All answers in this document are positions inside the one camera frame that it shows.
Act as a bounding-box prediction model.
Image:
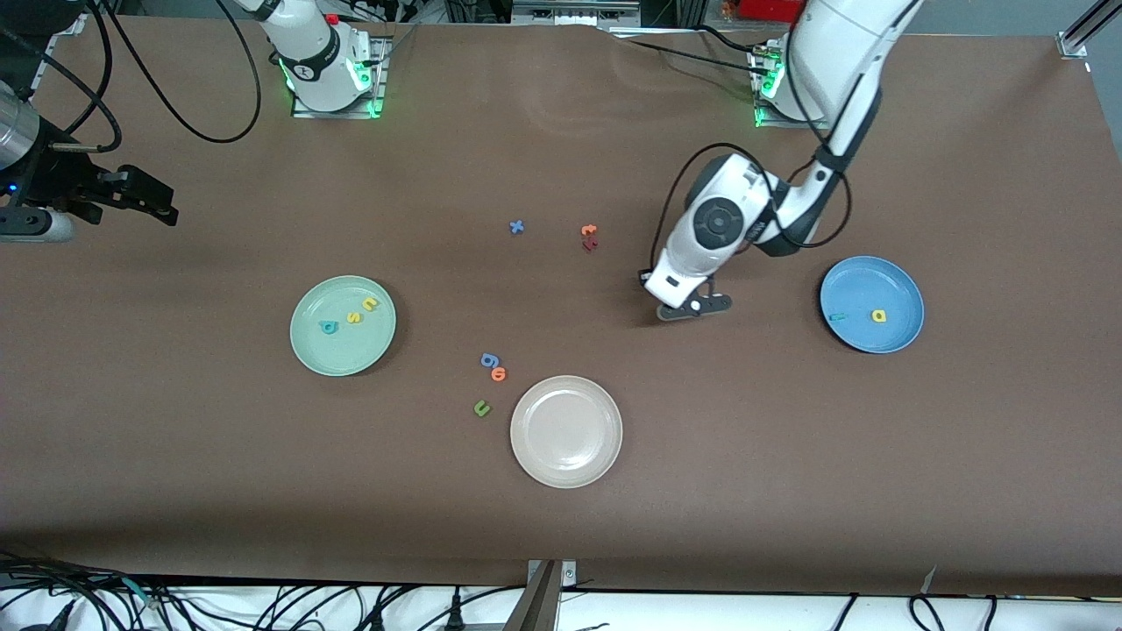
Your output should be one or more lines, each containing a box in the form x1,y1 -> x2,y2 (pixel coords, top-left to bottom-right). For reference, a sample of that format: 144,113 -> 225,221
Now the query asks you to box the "beige plate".
509,375 -> 624,489

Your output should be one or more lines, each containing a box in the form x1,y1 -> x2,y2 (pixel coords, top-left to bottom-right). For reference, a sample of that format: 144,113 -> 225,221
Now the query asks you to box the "blue plate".
820,255 -> 926,355

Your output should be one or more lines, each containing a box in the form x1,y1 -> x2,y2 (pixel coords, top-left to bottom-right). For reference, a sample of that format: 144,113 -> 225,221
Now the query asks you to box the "brown table cover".
0,13 -> 1122,597

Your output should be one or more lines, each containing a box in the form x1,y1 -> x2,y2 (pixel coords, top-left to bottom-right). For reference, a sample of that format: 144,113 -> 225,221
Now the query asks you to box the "green plate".
289,275 -> 397,378

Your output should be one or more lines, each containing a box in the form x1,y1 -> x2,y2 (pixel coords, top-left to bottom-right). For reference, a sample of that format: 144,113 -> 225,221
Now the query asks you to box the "red box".
739,0 -> 807,23

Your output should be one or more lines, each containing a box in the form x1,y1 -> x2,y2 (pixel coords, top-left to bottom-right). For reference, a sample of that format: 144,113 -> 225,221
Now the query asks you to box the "grey equipment box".
511,0 -> 643,25

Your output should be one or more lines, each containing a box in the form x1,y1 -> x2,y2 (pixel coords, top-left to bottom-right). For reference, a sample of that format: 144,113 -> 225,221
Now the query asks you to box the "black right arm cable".
0,0 -> 262,160

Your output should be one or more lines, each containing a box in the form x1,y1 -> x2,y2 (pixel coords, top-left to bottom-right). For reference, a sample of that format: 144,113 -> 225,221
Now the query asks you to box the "aluminium frame rail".
22,11 -> 89,99

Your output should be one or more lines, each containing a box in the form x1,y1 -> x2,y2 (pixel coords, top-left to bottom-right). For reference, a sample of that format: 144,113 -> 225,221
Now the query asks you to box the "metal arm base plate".
750,44 -> 829,131
292,35 -> 388,120

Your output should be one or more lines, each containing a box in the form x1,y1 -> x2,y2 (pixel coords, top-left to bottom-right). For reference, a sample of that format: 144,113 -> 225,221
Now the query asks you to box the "black base power cable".
609,35 -> 772,75
697,25 -> 762,53

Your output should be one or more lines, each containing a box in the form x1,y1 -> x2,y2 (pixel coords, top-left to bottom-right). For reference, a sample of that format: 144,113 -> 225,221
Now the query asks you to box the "grey metal table bracket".
504,559 -> 578,631

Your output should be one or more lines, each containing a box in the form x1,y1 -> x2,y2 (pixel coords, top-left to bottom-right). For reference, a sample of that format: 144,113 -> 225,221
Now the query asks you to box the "black looped floor cable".
908,594 -> 948,631

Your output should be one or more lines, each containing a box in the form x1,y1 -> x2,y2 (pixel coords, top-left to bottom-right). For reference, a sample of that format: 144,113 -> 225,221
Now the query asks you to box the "aluminium frame corner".
1056,0 -> 1122,60

